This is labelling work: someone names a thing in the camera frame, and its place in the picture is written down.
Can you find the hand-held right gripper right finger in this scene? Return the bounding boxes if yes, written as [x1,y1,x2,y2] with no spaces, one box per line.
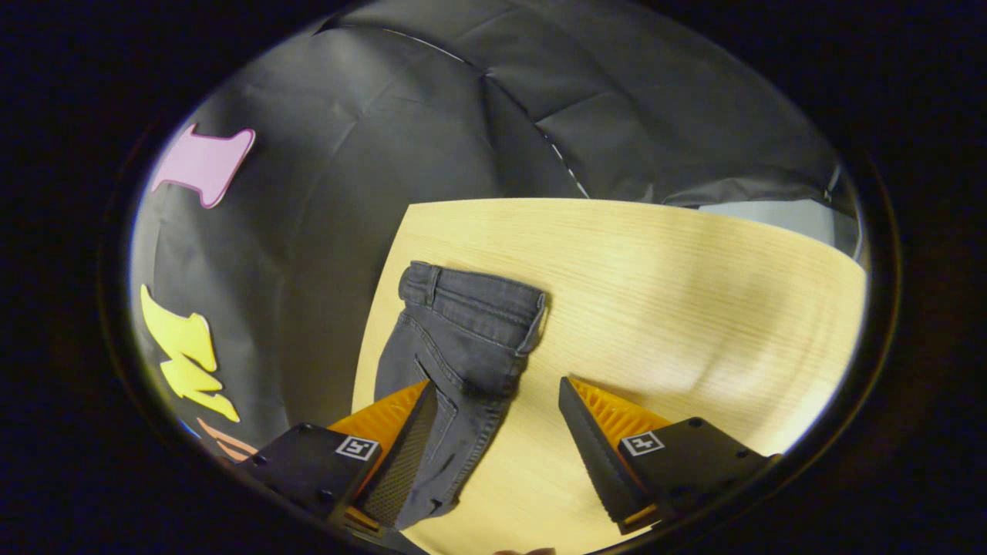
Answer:
[558,375,780,537]

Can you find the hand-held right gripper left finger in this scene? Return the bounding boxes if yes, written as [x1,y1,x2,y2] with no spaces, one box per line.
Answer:
[239,379,441,538]

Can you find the dark grey jeans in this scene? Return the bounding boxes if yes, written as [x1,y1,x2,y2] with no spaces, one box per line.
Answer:
[374,261,549,531]

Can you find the black backdrop cloth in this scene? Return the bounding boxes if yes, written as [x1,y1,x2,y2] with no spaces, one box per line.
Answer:
[131,0,861,463]

